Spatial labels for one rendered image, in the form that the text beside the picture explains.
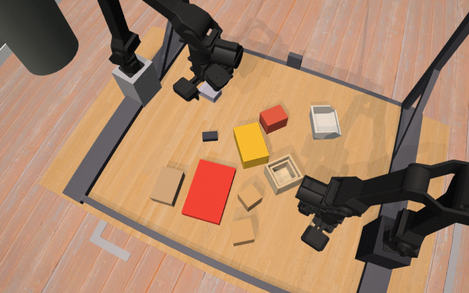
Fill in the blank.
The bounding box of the yellow rectangular block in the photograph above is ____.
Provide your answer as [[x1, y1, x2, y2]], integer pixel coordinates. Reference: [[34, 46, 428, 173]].
[[233, 122, 269, 169]]

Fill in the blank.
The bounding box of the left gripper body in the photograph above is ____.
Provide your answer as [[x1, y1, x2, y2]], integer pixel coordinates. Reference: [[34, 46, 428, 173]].
[[300, 210, 345, 251]]

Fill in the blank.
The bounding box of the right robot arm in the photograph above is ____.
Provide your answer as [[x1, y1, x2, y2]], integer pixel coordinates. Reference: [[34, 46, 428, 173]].
[[97, 0, 244, 92]]

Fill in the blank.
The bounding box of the black metal gantry frame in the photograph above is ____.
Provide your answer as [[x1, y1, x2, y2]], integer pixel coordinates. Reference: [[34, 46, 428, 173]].
[[157, 12, 469, 163]]

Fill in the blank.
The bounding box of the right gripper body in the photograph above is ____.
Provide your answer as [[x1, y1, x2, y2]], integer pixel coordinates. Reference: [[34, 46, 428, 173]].
[[173, 56, 212, 102]]

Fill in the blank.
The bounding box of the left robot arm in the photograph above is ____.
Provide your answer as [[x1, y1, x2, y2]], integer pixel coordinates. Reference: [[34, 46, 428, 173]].
[[295, 159, 469, 258]]

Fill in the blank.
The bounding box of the white open box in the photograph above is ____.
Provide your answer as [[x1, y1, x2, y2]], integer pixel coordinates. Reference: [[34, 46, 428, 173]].
[[309, 105, 341, 140]]

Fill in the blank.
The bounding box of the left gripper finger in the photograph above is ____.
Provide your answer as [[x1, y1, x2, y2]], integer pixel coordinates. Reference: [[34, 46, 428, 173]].
[[312, 217, 335, 233]]

